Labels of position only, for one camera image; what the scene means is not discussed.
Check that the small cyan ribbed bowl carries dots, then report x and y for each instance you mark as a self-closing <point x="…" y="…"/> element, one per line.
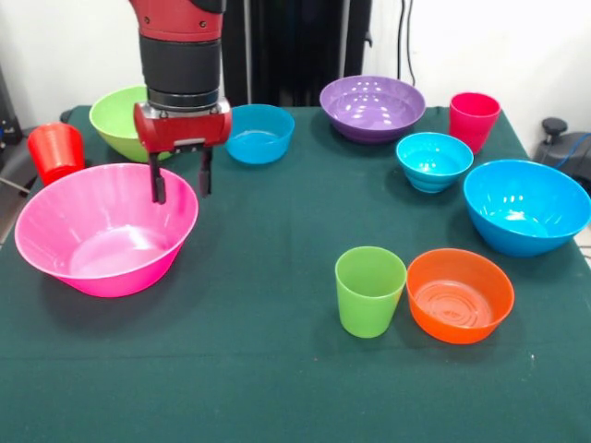
<point x="434" y="161"/>

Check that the green cup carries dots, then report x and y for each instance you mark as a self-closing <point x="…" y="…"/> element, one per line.
<point x="367" y="295"/>

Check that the grey chair base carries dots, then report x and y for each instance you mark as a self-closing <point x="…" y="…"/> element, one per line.
<point x="18" y="161"/>

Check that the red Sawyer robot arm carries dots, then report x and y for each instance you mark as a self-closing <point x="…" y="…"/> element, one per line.
<point x="180" y="60"/>

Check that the black equipment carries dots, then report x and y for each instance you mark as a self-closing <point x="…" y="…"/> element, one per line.
<point x="7" y="120"/>

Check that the large pink bowl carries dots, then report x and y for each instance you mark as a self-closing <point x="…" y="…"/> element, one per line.
<point x="106" y="231"/>

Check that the dark green table cloth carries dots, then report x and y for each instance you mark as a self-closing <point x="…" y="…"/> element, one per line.
<point x="258" y="369"/>

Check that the crimson cup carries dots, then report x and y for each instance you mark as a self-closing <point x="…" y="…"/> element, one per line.
<point x="473" y="120"/>

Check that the purple bowl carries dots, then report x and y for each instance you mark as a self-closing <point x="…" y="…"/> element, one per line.
<point x="371" y="111"/>

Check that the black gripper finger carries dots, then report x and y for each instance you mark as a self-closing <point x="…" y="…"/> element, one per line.
<point x="159" y="184"/>
<point x="205" y="177"/>

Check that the large blue bowl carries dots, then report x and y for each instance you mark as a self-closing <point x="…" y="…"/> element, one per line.
<point x="522" y="207"/>

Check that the red ribbed cup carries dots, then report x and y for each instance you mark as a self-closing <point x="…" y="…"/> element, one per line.
<point x="55" y="147"/>

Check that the black knob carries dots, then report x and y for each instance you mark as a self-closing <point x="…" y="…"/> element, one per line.
<point x="554" y="127"/>

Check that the blue straight-sided bowl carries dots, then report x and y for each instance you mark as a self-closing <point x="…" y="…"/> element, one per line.
<point x="263" y="138"/>

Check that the orange bowl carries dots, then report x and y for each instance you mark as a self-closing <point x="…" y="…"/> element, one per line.
<point x="457" y="300"/>

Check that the lime green bowl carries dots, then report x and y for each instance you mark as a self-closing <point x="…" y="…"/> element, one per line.
<point x="115" y="124"/>

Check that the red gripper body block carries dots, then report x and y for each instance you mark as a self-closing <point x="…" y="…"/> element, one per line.
<point x="184" y="129"/>

